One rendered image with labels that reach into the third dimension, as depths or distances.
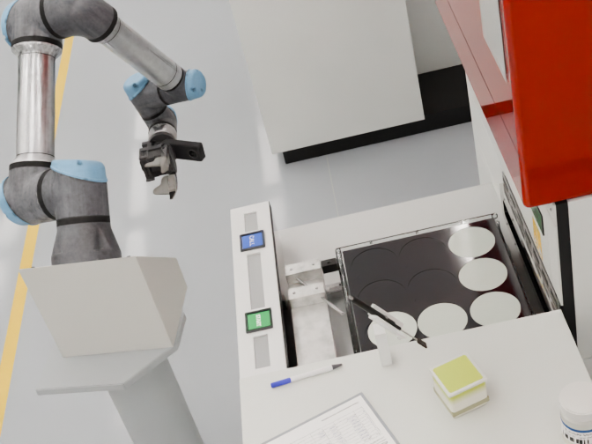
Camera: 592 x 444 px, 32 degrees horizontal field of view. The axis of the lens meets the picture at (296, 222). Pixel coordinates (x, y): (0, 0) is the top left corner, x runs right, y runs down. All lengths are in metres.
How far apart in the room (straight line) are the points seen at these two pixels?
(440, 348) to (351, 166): 2.22
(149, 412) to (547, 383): 1.02
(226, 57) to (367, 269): 2.96
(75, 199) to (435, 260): 0.78
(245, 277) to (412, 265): 0.36
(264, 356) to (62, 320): 0.52
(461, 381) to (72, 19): 1.20
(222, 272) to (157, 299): 1.53
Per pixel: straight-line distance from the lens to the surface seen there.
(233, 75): 4.92
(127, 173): 4.47
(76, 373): 2.38
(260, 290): 2.18
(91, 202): 2.24
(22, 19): 2.47
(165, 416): 2.52
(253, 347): 2.06
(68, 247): 2.23
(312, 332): 2.16
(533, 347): 1.94
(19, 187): 2.35
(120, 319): 2.30
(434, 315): 2.11
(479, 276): 2.18
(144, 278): 2.20
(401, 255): 2.26
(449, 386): 1.80
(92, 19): 2.41
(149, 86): 2.70
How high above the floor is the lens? 2.38
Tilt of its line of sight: 38 degrees down
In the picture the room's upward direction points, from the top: 16 degrees counter-clockwise
